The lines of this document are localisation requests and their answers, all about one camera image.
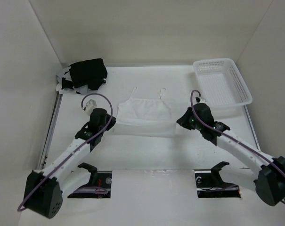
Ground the white tank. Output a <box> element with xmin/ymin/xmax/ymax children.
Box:
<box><xmin>114</xmin><ymin>87</ymin><xmax>176</xmax><ymax>137</ymax></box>
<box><xmin>56</xmin><ymin>66</ymin><xmax>89</xmax><ymax>95</ymax></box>

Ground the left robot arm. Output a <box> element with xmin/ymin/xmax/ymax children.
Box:
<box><xmin>18</xmin><ymin>108</ymin><xmax>116</xmax><ymax>219</ymax></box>

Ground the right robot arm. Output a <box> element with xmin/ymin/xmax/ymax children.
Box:
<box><xmin>177</xmin><ymin>103</ymin><xmax>285</xmax><ymax>206</ymax></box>

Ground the white tank top in pile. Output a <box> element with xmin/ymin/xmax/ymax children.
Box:
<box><xmin>56</xmin><ymin>66</ymin><xmax>89</xmax><ymax>95</ymax></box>

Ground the white plastic basket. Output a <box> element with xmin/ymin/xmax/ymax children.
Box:
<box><xmin>193</xmin><ymin>58</ymin><xmax>253</xmax><ymax>108</ymax></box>

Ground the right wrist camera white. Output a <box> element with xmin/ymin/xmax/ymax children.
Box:
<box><xmin>195</xmin><ymin>97</ymin><xmax>207</xmax><ymax>104</ymax></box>

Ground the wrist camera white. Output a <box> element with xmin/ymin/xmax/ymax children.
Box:
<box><xmin>83</xmin><ymin>99</ymin><xmax>97</xmax><ymax>116</ymax></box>
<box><xmin>195</xmin><ymin>97</ymin><xmax>207</xmax><ymax>104</ymax></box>

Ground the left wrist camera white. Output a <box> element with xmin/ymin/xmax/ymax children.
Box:
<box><xmin>83</xmin><ymin>99</ymin><xmax>97</xmax><ymax>116</ymax></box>

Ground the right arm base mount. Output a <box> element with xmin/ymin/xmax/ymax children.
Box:
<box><xmin>195</xmin><ymin>161</ymin><xmax>241</xmax><ymax>198</ymax></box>

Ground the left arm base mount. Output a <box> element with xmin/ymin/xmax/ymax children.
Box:
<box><xmin>67</xmin><ymin>163</ymin><xmax>113</xmax><ymax>199</ymax></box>

